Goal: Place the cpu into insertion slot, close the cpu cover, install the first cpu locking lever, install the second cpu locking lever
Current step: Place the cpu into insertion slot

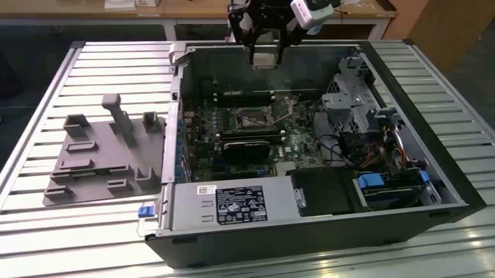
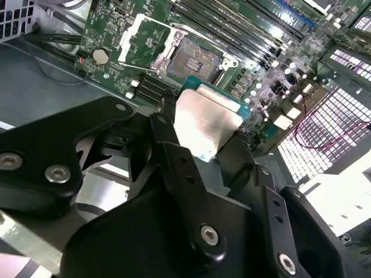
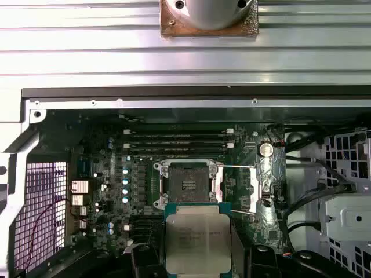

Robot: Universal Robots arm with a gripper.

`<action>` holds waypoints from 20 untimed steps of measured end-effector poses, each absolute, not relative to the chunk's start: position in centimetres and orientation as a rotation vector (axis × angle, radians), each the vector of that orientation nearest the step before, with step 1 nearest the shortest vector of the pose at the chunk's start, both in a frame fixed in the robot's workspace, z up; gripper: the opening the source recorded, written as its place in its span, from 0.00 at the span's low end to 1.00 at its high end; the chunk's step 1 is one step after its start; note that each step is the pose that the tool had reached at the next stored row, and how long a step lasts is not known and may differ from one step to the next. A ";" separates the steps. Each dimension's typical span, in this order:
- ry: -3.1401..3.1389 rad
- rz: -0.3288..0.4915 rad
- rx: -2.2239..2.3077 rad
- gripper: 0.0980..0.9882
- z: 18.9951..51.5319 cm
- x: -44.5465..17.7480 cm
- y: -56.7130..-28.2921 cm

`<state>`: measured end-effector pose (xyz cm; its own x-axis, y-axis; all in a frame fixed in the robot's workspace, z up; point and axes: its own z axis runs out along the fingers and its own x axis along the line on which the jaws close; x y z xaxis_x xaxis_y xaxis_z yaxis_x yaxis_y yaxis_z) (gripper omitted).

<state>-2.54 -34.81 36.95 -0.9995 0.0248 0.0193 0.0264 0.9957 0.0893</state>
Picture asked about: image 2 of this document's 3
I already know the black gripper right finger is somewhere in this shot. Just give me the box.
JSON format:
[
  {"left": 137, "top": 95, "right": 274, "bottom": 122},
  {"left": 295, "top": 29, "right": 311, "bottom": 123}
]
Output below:
[{"left": 216, "top": 134, "right": 354, "bottom": 278}]

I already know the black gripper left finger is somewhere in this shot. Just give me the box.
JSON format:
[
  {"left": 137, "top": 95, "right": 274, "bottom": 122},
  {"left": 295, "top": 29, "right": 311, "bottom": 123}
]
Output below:
[{"left": 0, "top": 97, "right": 228, "bottom": 263}]

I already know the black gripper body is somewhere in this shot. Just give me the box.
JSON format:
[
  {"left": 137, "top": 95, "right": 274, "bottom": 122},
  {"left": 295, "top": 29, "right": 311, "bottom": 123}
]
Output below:
[{"left": 59, "top": 185, "right": 275, "bottom": 278}]

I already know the silver CPU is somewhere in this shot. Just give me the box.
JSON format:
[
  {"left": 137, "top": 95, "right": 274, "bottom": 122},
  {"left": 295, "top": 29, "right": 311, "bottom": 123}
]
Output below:
[{"left": 173, "top": 74, "right": 252, "bottom": 162}]

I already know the metal socket cover frame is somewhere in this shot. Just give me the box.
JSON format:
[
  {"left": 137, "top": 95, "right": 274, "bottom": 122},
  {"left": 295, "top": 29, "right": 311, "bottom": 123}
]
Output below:
[{"left": 117, "top": 13, "right": 182, "bottom": 73}]

